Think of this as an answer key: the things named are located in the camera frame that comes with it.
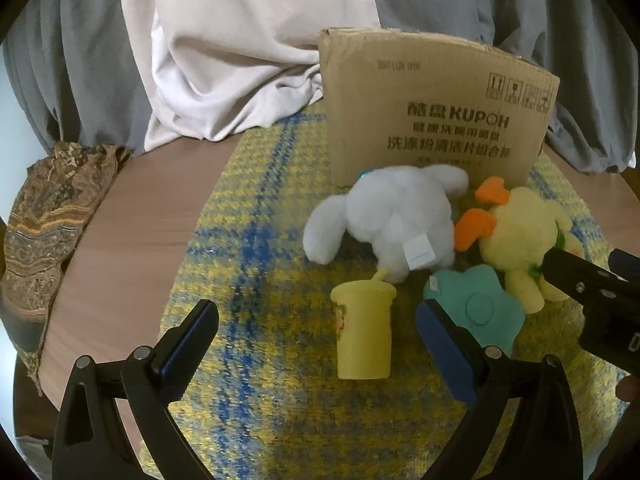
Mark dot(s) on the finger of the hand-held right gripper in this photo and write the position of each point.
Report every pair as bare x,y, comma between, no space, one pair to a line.
575,272
625,265

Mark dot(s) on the white curtain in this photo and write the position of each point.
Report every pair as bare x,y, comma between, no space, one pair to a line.
240,45

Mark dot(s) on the teal plush flower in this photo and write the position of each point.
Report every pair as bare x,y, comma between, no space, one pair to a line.
482,310

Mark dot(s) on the brown cardboard box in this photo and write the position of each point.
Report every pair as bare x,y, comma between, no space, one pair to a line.
430,110

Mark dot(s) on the yellow plush duck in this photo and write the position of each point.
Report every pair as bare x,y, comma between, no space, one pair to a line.
520,240

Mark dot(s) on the white plush bunny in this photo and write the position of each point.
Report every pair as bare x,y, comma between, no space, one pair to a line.
395,220

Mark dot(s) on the grey curtain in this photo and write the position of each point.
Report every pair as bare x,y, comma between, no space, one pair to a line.
75,60
525,10

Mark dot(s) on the yellow blue plaid mat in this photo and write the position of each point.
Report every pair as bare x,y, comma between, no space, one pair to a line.
280,260

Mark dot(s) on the brown patterned cloth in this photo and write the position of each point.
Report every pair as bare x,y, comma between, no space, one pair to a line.
45,230

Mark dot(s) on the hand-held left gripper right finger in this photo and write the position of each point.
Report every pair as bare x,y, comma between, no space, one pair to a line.
445,350

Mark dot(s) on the person's right hand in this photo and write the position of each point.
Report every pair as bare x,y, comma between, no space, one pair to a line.
629,390

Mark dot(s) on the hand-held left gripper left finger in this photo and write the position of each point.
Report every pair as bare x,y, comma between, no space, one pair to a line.
192,342

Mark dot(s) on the yellow toy cup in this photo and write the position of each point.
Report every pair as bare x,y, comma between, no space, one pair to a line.
362,330

